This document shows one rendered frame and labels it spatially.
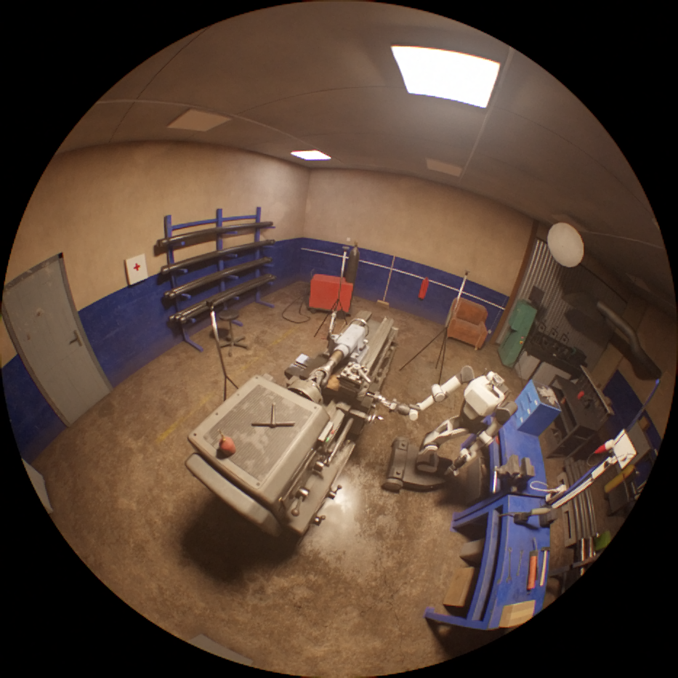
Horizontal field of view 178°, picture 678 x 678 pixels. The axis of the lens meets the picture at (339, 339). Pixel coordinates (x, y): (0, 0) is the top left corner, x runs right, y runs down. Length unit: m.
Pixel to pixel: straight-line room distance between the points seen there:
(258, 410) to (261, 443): 0.18
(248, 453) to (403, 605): 2.00
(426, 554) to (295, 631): 1.37
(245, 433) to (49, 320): 3.11
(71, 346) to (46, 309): 0.64
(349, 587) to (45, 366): 4.12
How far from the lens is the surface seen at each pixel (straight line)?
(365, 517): 2.30
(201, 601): 2.46
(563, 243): 4.18
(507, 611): 1.87
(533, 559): 2.01
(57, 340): 3.63
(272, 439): 0.99
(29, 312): 3.57
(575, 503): 4.06
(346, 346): 1.85
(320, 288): 4.53
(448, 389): 1.71
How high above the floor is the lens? 2.20
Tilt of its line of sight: 33 degrees down
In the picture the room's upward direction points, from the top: 9 degrees clockwise
